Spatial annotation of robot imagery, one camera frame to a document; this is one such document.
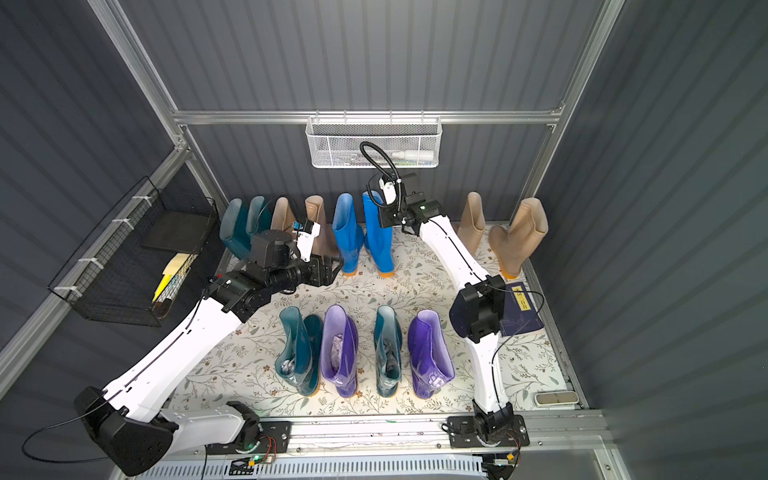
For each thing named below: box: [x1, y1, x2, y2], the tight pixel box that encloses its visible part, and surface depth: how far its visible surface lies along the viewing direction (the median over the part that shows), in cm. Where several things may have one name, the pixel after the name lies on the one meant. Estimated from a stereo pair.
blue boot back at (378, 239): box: [362, 190, 394, 278], surface depth 98 cm
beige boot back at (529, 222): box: [488, 198, 549, 278], surface depth 91 cm
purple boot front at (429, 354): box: [408, 310, 456, 400], surface depth 68 cm
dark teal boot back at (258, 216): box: [246, 195, 271, 235], surface depth 91 cm
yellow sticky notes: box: [152, 253, 190, 303], surface depth 75 cm
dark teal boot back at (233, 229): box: [219, 198, 251, 260], surface depth 88 cm
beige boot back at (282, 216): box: [270, 197, 296, 231], surface depth 92 cm
